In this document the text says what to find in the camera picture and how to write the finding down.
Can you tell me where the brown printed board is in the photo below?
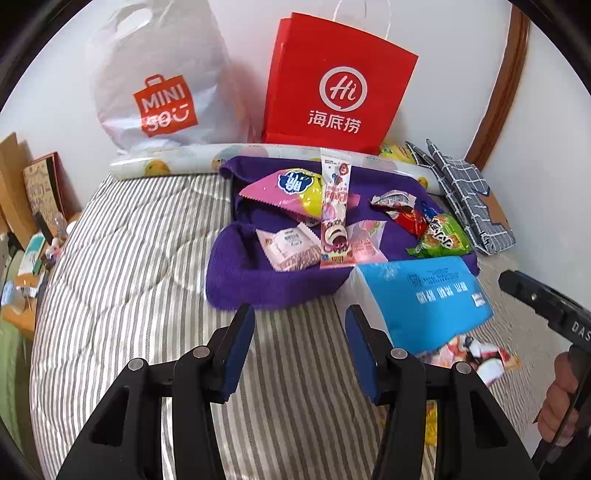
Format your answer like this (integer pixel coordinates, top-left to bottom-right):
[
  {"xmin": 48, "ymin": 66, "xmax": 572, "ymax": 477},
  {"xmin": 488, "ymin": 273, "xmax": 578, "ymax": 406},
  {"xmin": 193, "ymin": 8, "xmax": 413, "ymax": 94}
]
[{"xmin": 23, "ymin": 152, "xmax": 70, "ymax": 232}]

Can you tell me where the purple towel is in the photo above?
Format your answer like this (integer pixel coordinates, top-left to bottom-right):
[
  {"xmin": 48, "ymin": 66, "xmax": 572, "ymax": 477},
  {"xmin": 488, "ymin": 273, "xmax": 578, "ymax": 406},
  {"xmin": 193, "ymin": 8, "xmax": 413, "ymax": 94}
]
[{"xmin": 204, "ymin": 156, "xmax": 481, "ymax": 311}]

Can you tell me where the grey checked folded cloth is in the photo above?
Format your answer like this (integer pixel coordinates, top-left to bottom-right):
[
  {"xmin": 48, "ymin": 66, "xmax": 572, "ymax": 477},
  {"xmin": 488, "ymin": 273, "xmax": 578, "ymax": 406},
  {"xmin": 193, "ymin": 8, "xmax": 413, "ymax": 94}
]
[{"xmin": 406, "ymin": 138, "xmax": 517, "ymax": 256}]

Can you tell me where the striped bed quilt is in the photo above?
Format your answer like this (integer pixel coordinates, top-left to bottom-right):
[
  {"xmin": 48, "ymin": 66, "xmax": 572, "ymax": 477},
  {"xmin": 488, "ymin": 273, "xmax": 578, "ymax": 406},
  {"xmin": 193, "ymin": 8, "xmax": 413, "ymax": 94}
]
[{"xmin": 28, "ymin": 173, "xmax": 591, "ymax": 480}]

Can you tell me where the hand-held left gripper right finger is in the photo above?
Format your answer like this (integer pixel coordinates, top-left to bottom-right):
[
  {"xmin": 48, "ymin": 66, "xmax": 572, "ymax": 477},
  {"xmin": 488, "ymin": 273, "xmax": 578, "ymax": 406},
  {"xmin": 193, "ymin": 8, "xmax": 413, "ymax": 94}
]
[{"xmin": 345, "ymin": 305, "xmax": 539, "ymax": 480}]

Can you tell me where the pink yellow snack packet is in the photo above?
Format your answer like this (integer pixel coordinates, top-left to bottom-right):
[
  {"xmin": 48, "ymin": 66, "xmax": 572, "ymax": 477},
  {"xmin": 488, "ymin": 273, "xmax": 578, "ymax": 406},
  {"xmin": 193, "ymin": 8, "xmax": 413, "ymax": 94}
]
[{"xmin": 239, "ymin": 167, "xmax": 324, "ymax": 227}]

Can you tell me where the silver red snack wrapper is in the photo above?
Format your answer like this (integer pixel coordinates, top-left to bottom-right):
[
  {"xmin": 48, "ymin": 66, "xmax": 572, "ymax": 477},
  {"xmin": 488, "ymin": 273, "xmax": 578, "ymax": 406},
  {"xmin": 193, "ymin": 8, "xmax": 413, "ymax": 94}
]
[{"xmin": 372, "ymin": 191, "xmax": 416, "ymax": 217}]

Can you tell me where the green cloth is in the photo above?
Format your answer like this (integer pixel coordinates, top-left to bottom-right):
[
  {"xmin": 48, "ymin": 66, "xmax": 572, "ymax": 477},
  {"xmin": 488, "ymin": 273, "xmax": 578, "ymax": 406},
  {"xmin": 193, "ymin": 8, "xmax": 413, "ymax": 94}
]
[{"xmin": 0, "ymin": 318, "xmax": 33, "ymax": 457}]

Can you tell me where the pink cartoon snack packet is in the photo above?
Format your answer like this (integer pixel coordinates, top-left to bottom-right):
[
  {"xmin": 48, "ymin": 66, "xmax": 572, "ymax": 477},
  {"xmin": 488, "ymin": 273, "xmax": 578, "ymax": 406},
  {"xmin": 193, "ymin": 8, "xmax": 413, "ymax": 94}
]
[{"xmin": 416, "ymin": 335, "xmax": 522, "ymax": 386}]

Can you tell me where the long pink white snack packet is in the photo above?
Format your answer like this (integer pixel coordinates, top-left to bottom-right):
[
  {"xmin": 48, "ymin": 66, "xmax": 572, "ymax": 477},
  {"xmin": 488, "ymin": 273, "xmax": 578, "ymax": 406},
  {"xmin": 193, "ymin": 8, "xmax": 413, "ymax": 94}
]
[{"xmin": 320, "ymin": 148, "xmax": 357, "ymax": 269}]

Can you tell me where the rolled fruit print mat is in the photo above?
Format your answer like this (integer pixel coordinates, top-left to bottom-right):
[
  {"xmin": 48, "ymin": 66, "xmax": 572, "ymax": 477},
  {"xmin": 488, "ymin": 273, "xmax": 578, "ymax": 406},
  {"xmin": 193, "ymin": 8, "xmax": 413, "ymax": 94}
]
[{"xmin": 109, "ymin": 142, "xmax": 437, "ymax": 191}]

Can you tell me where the blue tissue pack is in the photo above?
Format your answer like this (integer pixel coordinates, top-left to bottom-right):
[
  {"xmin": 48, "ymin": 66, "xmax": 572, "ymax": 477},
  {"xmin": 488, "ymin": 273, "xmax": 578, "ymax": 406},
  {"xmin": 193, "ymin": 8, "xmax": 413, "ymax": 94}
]
[{"xmin": 339, "ymin": 256, "xmax": 495, "ymax": 358}]

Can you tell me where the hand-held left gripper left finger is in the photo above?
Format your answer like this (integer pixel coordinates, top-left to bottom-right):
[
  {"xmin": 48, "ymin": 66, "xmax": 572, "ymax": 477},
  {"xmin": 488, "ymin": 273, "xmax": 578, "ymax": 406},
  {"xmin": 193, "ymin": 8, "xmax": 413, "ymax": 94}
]
[{"xmin": 56, "ymin": 305, "xmax": 256, "ymax": 480}]

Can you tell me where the cluttered wooden desk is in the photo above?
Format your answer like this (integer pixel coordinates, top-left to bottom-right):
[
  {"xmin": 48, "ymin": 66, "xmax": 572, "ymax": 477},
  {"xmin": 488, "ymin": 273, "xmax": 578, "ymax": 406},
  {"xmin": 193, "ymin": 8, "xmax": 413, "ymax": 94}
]
[{"xmin": 0, "ymin": 212, "xmax": 84, "ymax": 337}]

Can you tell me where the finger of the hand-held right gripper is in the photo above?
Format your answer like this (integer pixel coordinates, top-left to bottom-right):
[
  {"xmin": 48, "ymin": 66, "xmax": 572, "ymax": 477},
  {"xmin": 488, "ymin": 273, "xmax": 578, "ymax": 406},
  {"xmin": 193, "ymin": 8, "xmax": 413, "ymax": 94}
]
[{"xmin": 499, "ymin": 270, "xmax": 566, "ymax": 330}]

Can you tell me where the yellow green packet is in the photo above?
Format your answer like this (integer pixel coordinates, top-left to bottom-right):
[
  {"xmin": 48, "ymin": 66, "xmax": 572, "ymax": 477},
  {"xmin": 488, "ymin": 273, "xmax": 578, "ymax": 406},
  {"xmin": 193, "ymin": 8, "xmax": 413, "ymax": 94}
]
[{"xmin": 378, "ymin": 140, "xmax": 416, "ymax": 162}]

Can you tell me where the small red snack packet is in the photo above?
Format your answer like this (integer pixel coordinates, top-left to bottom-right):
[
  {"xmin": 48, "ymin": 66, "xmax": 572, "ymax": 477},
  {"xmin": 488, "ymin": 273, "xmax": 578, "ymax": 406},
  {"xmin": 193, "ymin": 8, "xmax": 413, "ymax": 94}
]
[{"xmin": 392, "ymin": 208, "xmax": 430, "ymax": 238}]

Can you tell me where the red paper bag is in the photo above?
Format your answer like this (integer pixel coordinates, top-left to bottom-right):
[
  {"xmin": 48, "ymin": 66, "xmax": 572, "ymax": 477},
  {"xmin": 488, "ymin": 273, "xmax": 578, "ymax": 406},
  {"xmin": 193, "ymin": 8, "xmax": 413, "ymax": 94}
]
[{"xmin": 261, "ymin": 0, "xmax": 419, "ymax": 158}]

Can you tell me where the green snack packet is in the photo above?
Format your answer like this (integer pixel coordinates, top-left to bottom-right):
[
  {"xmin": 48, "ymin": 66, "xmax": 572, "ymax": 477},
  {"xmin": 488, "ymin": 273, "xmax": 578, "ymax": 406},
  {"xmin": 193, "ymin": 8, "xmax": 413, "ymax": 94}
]
[{"xmin": 406, "ymin": 213, "xmax": 474, "ymax": 259}]

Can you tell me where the pale pink snack packet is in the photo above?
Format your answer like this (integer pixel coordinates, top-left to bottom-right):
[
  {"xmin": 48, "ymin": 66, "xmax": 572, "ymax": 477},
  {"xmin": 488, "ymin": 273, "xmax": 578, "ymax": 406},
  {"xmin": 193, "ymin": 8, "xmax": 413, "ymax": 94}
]
[{"xmin": 346, "ymin": 219, "xmax": 391, "ymax": 266}]

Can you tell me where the person's right hand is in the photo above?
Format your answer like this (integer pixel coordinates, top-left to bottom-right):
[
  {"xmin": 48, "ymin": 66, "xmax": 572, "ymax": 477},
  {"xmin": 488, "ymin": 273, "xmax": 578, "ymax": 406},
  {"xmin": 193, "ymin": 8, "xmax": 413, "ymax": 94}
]
[{"xmin": 538, "ymin": 353, "xmax": 583, "ymax": 446}]

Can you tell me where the white plastic bag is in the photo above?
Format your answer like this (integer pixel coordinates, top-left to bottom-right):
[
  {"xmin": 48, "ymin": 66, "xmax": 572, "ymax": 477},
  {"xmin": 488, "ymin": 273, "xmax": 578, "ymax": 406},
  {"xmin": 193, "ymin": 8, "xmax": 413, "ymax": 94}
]
[{"xmin": 88, "ymin": 0, "xmax": 259, "ymax": 155}]

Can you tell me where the curved wooden frame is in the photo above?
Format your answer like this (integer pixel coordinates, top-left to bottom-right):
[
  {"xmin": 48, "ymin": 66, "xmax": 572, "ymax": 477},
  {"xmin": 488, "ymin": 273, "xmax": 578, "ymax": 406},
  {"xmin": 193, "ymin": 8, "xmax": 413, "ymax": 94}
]
[{"xmin": 464, "ymin": 4, "xmax": 532, "ymax": 171}]

